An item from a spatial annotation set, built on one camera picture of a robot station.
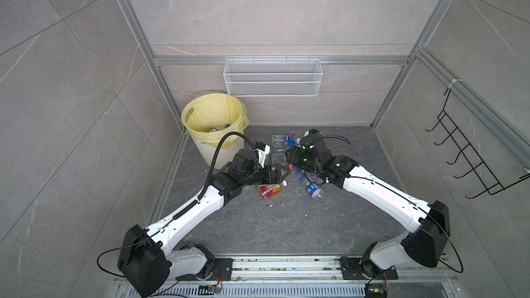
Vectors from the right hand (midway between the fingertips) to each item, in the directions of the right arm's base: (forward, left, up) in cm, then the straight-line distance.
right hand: (287, 153), depth 78 cm
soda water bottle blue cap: (-9, -4, +1) cm, 10 cm away
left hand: (-7, +2, 0) cm, 7 cm away
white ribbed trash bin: (+15, +39, -19) cm, 46 cm away
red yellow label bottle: (-7, +8, -18) cm, 21 cm away
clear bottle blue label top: (+22, 0, -18) cm, 29 cm away
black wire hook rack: (-16, -60, +7) cm, 63 cm away
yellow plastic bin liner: (+27, +36, -5) cm, 45 cm away
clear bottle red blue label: (+26, +32, -12) cm, 43 cm away
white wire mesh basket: (+43, +4, +6) cm, 43 cm away
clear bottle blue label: (-6, -12, -19) cm, 23 cm away
